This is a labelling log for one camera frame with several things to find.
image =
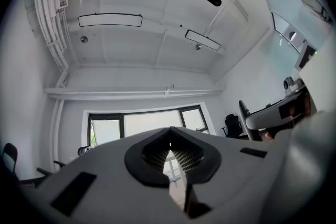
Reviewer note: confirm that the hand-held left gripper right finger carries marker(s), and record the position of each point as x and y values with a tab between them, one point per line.
236	178

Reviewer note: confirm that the round ceiling sensor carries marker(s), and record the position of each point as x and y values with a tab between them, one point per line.
84	39
198	46

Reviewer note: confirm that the white ceiling pipe bundle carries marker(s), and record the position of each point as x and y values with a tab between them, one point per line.
48	21

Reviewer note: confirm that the long ceiling light panel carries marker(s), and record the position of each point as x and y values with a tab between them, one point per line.
203	40
110	20

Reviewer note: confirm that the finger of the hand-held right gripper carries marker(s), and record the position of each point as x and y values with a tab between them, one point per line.
248	128

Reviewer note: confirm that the dark framed window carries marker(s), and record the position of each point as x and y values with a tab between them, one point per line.
147	120

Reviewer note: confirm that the white horizontal wall pipe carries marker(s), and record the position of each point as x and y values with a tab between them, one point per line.
118	91

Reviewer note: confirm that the black office chair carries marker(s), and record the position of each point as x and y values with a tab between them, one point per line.
233	126
10	162

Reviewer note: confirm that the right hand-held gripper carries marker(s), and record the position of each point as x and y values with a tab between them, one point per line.
320	78

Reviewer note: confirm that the frosted glass partition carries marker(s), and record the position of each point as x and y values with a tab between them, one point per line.
283	0

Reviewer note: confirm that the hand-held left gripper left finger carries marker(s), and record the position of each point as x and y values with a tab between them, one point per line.
92	165

